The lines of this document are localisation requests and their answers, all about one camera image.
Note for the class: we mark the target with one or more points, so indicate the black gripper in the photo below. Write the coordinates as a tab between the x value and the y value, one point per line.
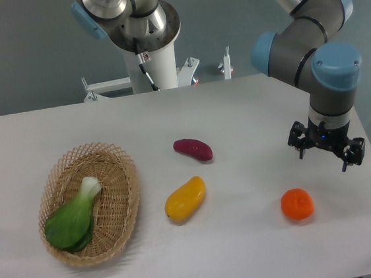
351	151

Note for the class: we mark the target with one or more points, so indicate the orange fruit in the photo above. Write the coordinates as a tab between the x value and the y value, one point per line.
297	204

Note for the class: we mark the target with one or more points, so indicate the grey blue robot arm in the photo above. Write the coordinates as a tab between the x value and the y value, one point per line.
303	56

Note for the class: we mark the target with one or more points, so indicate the purple sweet potato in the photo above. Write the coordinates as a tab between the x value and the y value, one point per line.
194	148

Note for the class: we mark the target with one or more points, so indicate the yellow mango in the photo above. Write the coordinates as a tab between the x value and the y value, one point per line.
185	200

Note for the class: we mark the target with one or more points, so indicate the woven wicker basket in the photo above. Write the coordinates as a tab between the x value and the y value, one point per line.
114	209

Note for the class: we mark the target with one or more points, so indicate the green bok choy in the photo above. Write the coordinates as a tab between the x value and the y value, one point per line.
70	227

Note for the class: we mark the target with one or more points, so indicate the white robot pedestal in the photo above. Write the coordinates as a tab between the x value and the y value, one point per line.
147	45

